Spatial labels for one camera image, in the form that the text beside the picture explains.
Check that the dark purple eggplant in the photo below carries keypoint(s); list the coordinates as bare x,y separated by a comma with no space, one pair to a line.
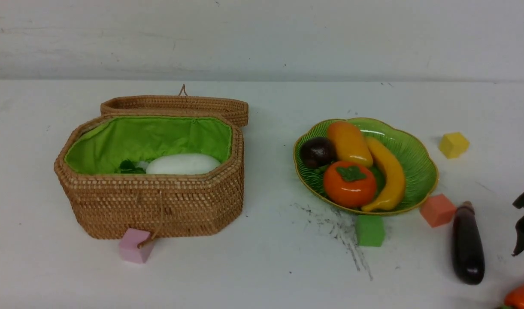
467,255

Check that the orange carrot with green leaves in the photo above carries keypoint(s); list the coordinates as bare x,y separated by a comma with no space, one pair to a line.
514,299

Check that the yellow banana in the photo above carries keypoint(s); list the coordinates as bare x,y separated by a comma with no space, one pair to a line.
395,180

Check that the orange persimmon with green leaf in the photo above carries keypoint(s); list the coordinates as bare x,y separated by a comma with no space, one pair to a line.
349,185

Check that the yellow orange mango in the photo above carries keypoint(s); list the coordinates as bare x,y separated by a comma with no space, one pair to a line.
350,143

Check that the purple mangosteen with green calyx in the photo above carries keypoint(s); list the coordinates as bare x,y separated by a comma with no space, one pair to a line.
318,152

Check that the white radish with green leaves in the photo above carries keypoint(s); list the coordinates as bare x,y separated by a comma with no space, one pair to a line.
176,164

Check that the orange foam cube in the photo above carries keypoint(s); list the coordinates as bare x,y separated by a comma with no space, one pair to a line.
437,210

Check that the yellow foam cube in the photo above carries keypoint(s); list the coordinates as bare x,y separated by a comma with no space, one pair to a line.
453,145

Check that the green foam cube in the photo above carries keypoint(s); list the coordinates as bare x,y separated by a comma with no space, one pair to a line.
370,231

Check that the woven rattan basket lid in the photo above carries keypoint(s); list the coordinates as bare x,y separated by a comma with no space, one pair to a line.
235,111

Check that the pink foam cube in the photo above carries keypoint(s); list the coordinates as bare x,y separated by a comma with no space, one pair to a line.
135,246

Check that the woven rattan basket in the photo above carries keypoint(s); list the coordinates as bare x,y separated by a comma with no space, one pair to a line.
107,201

